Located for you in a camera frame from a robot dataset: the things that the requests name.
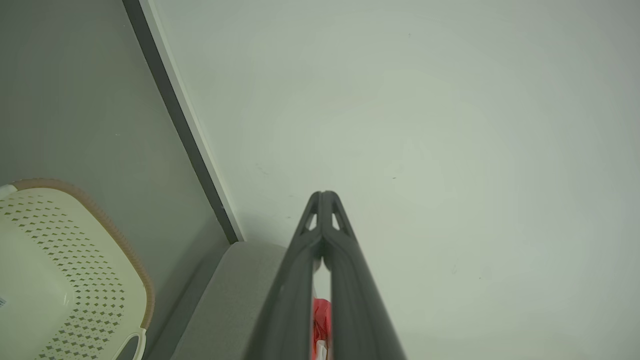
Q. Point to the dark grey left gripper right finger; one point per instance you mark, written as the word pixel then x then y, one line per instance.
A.
pixel 357 300

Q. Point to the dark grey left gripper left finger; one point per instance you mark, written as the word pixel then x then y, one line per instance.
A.
pixel 290 300

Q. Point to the red clothing item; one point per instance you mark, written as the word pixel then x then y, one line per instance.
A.
pixel 321 325

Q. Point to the grey fabric sofa seat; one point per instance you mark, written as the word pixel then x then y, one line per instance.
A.
pixel 225 310

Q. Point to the cream perforated laundry basket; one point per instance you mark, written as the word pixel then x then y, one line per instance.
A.
pixel 65 280

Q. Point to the white wall baseboard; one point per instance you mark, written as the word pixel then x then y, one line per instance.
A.
pixel 185 125

